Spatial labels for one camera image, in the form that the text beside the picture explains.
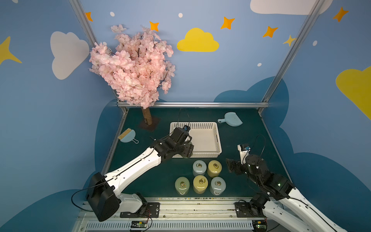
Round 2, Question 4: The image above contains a yellow green tea canister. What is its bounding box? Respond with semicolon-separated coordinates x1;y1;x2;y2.
207;160;222;178

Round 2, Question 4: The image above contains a blue grey tea canister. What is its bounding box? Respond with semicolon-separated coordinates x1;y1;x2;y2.
210;177;226;196
192;160;207;177

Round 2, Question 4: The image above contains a white perforated plastic basket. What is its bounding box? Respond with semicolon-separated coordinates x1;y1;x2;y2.
170;122;222;158

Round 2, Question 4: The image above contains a dark green tea canister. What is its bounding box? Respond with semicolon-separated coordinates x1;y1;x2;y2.
175;177;190;196

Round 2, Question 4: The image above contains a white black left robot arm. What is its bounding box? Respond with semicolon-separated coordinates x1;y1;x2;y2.
86;138;194;222

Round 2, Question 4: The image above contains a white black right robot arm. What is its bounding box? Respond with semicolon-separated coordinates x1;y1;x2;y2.
226;155;344;232

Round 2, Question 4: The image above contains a light blue plastic dustpan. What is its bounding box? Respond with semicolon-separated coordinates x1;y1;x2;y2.
217;112;243;127

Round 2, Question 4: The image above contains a blue hand brush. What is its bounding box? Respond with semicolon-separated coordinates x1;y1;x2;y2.
118;128;139;144

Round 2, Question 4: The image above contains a pink cherry blossom tree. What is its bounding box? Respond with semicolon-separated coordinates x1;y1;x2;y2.
89;24;175;126

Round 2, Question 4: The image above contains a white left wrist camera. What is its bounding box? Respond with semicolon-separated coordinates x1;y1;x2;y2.
171;125;190;143

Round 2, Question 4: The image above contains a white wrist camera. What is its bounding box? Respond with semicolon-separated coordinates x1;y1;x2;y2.
171;125;190;143
237;144;251;164

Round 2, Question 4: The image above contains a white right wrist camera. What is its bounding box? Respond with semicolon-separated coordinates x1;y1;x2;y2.
237;144;251;164

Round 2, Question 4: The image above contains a brown tree base plate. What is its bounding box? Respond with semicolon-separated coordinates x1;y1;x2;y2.
138;115;160;132

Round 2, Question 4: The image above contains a right side floor rail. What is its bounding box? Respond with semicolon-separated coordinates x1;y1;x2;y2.
257;108;293;185

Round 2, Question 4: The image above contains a floor rail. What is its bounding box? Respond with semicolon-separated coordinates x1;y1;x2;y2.
257;108;293;185
84;101;125;188

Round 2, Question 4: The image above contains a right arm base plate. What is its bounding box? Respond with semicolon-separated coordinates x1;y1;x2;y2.
234;201;277;218

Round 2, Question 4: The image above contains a rear aluminium frame rail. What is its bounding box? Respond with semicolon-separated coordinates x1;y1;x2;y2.
117;101;269;108

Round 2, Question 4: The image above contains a left side floor rail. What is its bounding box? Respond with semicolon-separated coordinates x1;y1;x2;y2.
84;101;125;188

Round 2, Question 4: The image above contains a front aluminium mounting rail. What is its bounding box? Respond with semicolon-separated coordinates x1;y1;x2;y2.
72;197;290;232

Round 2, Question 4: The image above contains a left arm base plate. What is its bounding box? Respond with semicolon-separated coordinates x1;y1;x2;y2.
120;202;160;218

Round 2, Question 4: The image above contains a left aluminium frame post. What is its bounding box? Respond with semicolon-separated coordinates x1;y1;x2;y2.
69;0;128;114

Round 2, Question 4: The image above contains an aluminium frame post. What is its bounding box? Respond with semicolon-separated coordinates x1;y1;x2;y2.
258;0;332;115
69;0;128;114

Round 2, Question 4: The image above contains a right aluminium frame post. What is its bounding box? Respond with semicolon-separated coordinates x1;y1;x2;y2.
258;0;332;115

